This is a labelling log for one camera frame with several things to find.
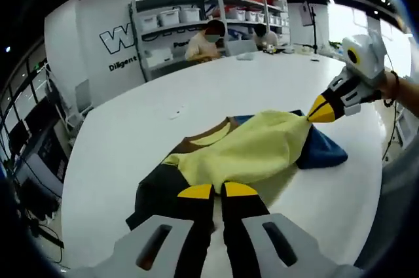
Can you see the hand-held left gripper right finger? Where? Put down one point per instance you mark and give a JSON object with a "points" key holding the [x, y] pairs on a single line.
{"points": [[242, 225]]}

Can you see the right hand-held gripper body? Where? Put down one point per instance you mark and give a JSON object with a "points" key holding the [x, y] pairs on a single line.
{"points": [[370, 59]]}

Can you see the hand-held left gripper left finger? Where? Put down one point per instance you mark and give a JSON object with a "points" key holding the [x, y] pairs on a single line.
{"points": [[196, 225]]}

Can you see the yellow black blue garment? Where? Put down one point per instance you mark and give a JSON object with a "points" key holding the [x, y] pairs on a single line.
{"points": [[255, 147]]}

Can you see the person's right hand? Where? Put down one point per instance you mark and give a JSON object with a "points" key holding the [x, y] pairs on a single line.
{"points": [[389, 85]]}

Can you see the black tripod with screen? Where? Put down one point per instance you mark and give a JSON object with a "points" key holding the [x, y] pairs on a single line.
{"points": [[315, 29]]}

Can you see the small white toy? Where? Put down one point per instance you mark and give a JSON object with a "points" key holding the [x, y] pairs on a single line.
{"points": [[270, 49]]}

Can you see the crumpled white cloth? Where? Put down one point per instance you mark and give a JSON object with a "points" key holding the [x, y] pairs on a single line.
{"points": [[245, 57]]}

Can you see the silver laptop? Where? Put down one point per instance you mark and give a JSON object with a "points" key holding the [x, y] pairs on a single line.
{"points": [[244, 49]]}

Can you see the grey mesh office chair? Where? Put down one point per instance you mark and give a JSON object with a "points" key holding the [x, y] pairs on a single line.
{"points": [[399, 199]]}

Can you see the row of white storage bins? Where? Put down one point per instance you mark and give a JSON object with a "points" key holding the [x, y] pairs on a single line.
{"points": [[252, 15]]}

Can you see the small white object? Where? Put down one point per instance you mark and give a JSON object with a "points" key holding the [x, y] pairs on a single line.
{"points": [[176, 113]]}

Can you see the white lidded storage bin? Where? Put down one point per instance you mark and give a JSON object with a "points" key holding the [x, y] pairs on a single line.
{"points": [[190, 15], [149, 21], [169, 17]]}

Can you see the grey white office chair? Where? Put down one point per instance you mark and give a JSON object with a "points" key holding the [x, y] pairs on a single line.
{"points": [[83, 95]]}

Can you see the flat white box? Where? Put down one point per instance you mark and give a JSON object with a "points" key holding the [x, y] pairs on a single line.
{"points": [[159, 56]]}

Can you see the white equipment stand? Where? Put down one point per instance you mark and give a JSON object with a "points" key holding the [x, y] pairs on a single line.
{"points": [[60, 104]]}

